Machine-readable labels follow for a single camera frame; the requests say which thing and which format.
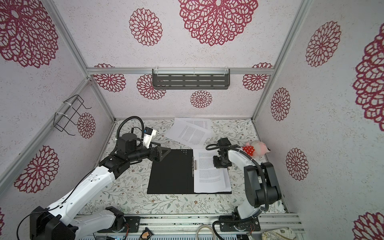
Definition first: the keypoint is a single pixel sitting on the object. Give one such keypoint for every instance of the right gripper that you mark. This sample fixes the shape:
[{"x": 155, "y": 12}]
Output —
[{"x": 217, "y": 164}]

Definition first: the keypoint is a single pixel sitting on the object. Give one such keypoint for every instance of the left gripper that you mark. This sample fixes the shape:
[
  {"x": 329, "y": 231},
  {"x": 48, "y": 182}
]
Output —
[{"x": 159, "y": 157}]

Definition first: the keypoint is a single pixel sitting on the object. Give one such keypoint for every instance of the printed paper sheet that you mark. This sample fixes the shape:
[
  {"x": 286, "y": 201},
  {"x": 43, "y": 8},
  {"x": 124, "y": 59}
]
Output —
[
  {"x": 188, "y": 134},
  {"x": 200, "y": 122},
  {"x": 208, "y": 179}
]

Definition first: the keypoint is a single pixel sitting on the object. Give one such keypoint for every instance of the blue black folder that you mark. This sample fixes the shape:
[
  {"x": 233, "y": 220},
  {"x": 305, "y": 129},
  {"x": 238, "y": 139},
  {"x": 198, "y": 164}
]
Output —
[{"x": 173, "y": 175}]

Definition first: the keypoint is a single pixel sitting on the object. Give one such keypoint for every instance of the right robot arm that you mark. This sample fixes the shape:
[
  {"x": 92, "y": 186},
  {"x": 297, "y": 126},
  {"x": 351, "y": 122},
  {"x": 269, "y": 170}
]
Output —
[{"x": 261, "y": 184}]

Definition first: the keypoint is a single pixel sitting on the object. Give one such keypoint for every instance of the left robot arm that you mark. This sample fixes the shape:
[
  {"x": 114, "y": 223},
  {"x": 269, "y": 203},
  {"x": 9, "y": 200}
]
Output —
[{"x": 58, "y": 222}]

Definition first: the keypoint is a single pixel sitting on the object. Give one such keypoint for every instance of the metal folder clip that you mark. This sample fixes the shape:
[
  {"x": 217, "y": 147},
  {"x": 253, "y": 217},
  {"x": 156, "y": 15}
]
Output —
[{"x": 194, "y": 166}]

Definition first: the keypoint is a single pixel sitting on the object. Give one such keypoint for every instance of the pink plush toy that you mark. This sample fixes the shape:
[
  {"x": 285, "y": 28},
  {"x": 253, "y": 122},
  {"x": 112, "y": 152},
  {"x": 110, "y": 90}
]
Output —
[{"x": 255, "y": 149}]

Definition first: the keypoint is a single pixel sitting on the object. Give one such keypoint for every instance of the printed paper sheet back top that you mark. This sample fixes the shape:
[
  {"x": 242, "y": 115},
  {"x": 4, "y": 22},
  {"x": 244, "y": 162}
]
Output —
[{"x": 200, "y": 122}]

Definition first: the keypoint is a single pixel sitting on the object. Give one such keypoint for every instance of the patterned cloth bag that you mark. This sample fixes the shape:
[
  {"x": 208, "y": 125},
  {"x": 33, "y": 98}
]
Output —
[{"x": 279, "y": 234}]

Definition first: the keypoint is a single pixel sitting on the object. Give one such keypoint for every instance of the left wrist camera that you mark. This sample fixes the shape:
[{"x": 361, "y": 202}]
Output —
[{"x": 149, "y": 133}]

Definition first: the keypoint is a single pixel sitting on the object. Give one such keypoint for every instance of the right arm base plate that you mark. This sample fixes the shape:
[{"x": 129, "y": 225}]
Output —
[{"x": 228, "y": 224}]

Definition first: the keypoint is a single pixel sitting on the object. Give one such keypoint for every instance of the grey wall shelf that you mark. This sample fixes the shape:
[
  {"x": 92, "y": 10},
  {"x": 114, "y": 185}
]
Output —
[{"x": 191, "y": 79}]

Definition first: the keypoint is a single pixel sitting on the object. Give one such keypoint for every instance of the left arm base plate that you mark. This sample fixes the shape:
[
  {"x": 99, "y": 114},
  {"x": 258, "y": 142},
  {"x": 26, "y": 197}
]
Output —
[{"x": 129, "y": 224}]

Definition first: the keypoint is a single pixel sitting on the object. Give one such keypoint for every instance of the black wire wall rack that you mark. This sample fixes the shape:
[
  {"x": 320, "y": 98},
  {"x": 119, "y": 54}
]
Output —
[{"x": 63, "y": 119}]

